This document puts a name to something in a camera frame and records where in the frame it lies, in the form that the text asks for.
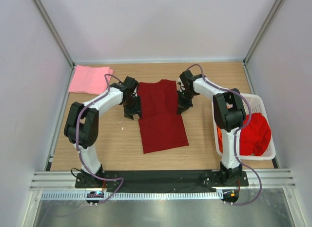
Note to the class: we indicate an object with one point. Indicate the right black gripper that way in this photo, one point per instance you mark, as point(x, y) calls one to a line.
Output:
point(183, 106)

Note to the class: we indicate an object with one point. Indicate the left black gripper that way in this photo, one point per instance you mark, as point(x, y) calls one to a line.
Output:
point(129, 113)

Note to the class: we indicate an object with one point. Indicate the dark red t-shirt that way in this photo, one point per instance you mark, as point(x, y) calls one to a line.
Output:
point(161, 127)

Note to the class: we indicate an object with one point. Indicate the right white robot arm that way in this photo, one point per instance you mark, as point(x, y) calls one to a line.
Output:
point(229, 115)

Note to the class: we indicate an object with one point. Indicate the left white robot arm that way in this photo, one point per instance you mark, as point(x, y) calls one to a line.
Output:
point(82, 126)

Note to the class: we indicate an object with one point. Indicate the folded pink t-shirt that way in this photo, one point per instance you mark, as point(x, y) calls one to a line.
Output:
point(89, 80)

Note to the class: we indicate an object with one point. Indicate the orange t-shirt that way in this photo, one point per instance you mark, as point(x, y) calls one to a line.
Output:
point(219, 135)

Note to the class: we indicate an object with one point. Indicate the white plastic basket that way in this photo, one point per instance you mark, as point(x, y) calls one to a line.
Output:
point(257, 106)

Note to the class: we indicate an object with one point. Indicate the bright red t-shirt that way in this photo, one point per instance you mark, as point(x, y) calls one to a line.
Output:
point(255, 137)

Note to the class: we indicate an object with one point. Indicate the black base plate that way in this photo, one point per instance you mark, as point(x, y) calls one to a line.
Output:
point(159, 180)

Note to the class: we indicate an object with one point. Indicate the white slotted cable duct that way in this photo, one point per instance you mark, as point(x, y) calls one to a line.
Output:
point(98, 196)

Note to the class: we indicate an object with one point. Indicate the aluminium frame rail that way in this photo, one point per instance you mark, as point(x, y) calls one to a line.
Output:
point(52, 180)

